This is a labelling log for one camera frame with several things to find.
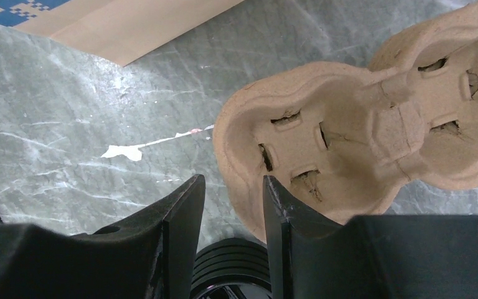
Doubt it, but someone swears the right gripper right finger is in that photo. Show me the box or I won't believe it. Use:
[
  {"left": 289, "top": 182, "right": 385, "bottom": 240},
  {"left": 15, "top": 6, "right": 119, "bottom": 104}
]
[{"left": 263, "top": 176, "right": 478, "bottom": 298}]

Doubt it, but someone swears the patterned paper bag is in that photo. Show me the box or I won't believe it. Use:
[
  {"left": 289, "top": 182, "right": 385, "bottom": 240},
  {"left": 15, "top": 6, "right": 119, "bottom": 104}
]
[{"left": 0, "top": 0, "right": 240, "bottom": 66}]

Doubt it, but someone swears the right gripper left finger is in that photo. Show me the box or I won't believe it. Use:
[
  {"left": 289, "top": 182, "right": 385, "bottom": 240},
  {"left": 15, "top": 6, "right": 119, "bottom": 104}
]
[{"left": 0, "top": 174, "right": 205, "bottom": 298}]

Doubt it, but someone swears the cardboard cup carrier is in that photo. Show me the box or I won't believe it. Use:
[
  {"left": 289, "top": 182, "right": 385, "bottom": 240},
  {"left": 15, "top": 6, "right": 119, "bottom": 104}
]
[{"left": 213, "top": 1, "right": 478, "bottom": 242}]

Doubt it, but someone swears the stack of black lids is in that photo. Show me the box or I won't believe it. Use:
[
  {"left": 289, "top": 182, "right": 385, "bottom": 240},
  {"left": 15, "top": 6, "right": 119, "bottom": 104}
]
[{"left": 190, "top": 238, "right": 273, "bottom": 298}]

